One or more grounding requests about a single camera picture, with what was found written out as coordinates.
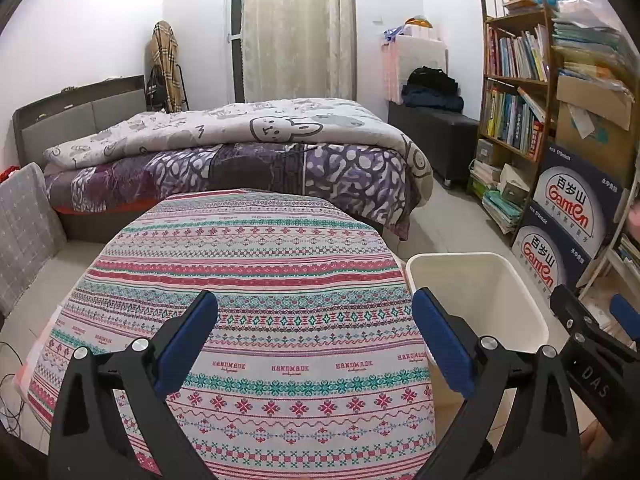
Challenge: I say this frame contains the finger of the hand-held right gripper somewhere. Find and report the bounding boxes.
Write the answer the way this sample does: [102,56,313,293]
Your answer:
[550,284,610,346]
[610,294,640,347]

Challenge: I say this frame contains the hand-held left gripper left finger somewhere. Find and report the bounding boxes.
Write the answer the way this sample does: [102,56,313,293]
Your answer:
[47,290,219,480]

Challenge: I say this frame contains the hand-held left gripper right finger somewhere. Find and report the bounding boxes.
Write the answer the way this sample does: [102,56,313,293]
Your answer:
[412,287,584,480]

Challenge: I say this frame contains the white plastic trash bin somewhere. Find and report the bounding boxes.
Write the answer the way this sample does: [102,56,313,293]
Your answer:
[405,252,550,413]

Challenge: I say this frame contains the white shelf unit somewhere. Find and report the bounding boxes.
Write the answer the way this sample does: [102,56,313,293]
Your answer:
[575,25,640,342]

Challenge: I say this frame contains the striped patterned tablecloth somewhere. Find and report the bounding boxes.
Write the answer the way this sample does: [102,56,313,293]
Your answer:
[25,189,440,480]

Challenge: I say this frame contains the pile of flat books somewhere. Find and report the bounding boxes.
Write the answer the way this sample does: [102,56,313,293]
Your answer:
[469,160,525,234]

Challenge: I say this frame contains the small beige box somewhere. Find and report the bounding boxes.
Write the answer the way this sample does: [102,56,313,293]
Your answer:
[499,163,531,207]

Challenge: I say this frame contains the brown cardboard box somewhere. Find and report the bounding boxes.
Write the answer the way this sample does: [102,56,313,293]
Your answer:
[555,75,636,189]

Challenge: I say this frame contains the small grey box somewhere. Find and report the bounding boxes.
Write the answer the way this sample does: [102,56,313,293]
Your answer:
[474,138,496,166]

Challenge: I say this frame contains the grey checked cushion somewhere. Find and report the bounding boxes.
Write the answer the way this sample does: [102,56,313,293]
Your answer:
[0,162,69,317]

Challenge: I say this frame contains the row of thick colourful books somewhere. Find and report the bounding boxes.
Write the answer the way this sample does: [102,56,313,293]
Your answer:
[482,85,546,162]

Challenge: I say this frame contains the purple patterned blanket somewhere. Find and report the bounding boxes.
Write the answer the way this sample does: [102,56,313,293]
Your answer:
[44,141,422,242]

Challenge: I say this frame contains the black storage bench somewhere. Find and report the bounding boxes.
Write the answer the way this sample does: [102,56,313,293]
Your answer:
[387,101,480,191]

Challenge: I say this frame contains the cartoon print white blanket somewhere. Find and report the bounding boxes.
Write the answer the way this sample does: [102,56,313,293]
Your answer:
[44,97,435,207]

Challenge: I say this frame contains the dark blue folded clothes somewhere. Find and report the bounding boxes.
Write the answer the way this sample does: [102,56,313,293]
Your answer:
[401,85,465,113]

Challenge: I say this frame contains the grey upholstered bed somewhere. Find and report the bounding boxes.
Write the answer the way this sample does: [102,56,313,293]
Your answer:
[12,75,436,244]

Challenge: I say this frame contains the black coat rack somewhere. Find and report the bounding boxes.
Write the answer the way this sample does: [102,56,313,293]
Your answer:
[175,62,191,112]

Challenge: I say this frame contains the black hanging bag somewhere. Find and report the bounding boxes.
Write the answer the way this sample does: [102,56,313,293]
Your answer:
[144,67,169,112]

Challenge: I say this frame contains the wooden bookshelf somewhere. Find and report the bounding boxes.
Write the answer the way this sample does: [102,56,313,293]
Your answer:
[466,0,574,234]

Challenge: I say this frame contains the row of thin colourful books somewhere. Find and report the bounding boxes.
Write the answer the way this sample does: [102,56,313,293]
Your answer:
[487,22,549,82]

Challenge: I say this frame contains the plaid beige scarf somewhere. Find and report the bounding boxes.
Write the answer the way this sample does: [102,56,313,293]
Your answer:
[146,20,181,114]

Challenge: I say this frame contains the white covered cabinet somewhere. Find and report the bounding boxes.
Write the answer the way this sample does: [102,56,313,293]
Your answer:
[382,35,449,106]

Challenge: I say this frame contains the cream lace curtain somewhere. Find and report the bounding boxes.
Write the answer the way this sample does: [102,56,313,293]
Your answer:
[241,0,357,104]

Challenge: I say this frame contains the thin floor cable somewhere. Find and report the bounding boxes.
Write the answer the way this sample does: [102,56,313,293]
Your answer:
[0,341,24,434]

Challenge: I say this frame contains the window frame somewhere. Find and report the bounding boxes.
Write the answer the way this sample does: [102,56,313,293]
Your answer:
[222,0,246,104]

